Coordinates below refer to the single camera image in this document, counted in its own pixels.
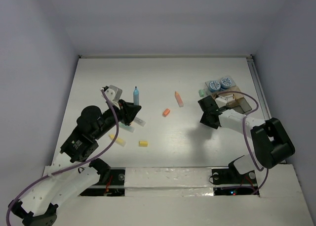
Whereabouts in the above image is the orange highlighter pen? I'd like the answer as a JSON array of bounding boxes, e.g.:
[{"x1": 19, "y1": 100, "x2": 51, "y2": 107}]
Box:
[
  {"x1": 175, "y1": 91, "x2": 184, "y2": 107},
  {"x1": 134, "y1": 117, "x2": 146, "y2": 127}
]

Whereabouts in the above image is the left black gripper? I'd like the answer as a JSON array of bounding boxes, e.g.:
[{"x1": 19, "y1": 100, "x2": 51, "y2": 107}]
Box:
[{"x1": 94, "y1": 98, "x2": 142, "y2": 139}]

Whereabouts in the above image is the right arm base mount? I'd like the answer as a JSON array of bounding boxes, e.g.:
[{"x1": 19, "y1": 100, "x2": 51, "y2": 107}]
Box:
[{"x1": 208, "y1": 168, "x2": 258, "y2": 196}]

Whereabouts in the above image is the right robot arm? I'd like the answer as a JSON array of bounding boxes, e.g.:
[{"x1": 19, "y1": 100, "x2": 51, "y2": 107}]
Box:
[{"x1": 198, "y1": 96, "x2": 295, "y2": 182}]

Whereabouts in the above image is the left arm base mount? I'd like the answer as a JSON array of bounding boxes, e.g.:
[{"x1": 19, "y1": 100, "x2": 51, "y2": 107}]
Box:
[{"x1": 80, "y1": 168, "x2": 125, "y2": 197}]

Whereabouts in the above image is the yellow highlighter pen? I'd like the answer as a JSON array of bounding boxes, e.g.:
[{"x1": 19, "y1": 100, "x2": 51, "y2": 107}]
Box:
[{"x1": 109, "y1": 135, "x2": 126, "y2": 147}]

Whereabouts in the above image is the blue patterned tape roll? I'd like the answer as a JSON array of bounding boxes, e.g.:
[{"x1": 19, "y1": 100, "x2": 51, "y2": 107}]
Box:
[{"x1": 208, "y1": 80, "x2": 221, "y2": 92}]

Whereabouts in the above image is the clear compartment organizer box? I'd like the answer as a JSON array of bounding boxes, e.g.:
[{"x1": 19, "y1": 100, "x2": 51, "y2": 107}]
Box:
[{"x1": 203, "y1": 76, "x2": 252, "y2": 114}]

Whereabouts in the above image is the green highlighter cap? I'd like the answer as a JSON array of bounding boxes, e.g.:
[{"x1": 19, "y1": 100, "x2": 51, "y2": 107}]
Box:
[{"x1": 198, "y1": 89, "x2": 205, "y2": 97}]

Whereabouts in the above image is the orange highlighter pen centre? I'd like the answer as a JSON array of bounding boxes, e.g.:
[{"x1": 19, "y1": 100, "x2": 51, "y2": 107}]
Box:
[{"x1": 175, "y1": 91, "x2": 184, "y2": 107}]

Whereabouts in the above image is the yellow highlighter cap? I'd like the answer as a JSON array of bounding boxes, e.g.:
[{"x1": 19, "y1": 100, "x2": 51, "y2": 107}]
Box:
[{"x1": 139, "y1": 141, "x2": 148, "y2": 147}]

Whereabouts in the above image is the orange highlighter pen left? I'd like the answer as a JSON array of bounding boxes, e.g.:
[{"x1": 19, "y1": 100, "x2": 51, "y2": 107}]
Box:
[{"x1": 134, "y1": 117, "x2": 146, "y2": 127}]

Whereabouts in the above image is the blue highlighter pen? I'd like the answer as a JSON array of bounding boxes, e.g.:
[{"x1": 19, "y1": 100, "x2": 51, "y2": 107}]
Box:
[{"x1": 133, "y1": 86, "x2": 139, "y2": 105}]

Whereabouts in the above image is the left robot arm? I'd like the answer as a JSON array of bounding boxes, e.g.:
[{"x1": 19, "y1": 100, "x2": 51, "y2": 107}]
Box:
[{"x1": 6, "y1": 99, "x2": 142, "y2": 226}]

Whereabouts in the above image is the orange highlighter cap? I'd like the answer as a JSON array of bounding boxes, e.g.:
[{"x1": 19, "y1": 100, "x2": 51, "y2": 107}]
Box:
[{"x1": 162, "y1": 108, "x2": 170, "y2": 117}]

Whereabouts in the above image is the green highlighter pen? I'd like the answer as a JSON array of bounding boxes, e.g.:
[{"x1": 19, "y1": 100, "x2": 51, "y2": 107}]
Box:
[{"x1": 119, "y1": 123, "x2": 135, "y2": 133}]

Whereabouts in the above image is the aluminium rail right edge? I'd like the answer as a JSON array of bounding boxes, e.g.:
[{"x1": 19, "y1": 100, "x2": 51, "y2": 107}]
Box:
[{"x1": 245, "y1": 58, "x2": 293, "y2": 169}]

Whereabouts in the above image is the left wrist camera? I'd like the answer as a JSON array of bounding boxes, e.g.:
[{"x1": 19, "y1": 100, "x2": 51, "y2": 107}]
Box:
[{"x1": 100, "y1": 85, "x2": 122, "y2": 107}]

